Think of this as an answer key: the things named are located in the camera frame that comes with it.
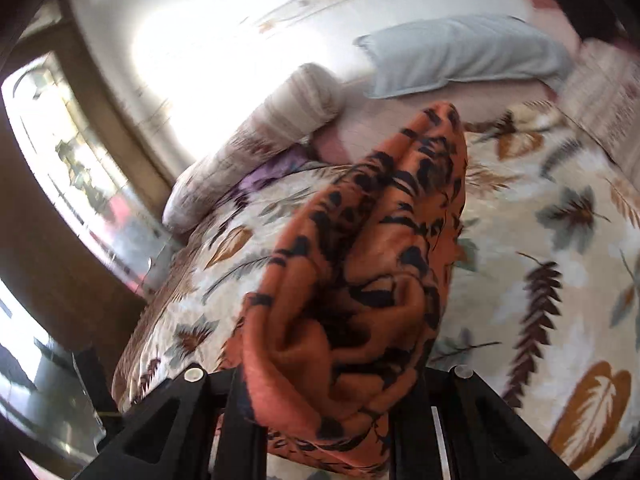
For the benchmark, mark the striped floral bolster pillow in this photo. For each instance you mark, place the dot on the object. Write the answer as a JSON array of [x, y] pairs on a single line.
[[280, 115]]

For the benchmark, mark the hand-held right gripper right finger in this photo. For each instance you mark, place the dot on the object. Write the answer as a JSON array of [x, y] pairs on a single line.
[[415, 450]]

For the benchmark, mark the purple cloth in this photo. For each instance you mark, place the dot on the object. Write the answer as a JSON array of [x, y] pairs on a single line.
[[270, 172]]

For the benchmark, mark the pink upholstered headboard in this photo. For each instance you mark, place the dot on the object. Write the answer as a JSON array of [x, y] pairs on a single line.
[[390, 115]]

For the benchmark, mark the leaf print quilt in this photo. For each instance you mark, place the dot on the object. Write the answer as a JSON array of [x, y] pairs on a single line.
[[525, 260]]

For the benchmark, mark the black cloth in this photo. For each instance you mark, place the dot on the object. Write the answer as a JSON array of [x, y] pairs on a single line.
[[595, 15]]

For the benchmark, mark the brown wooden door frame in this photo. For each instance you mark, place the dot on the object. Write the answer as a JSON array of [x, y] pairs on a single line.
[[125, 135]]

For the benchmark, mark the stained glass door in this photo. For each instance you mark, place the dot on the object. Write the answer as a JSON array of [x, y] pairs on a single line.
[[75, 160]]

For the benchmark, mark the orange black floral garment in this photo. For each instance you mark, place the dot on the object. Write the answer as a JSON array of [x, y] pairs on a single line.
[[350, 285]]

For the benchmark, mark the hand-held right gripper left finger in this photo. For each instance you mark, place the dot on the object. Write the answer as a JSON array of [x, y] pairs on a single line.
[[240, 440]]

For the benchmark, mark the grey pillow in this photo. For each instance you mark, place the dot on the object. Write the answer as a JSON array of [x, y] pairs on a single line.
[[450, 55]]

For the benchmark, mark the striped floral cushion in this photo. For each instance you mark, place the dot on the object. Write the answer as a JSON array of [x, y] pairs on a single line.
[[610, 90]]

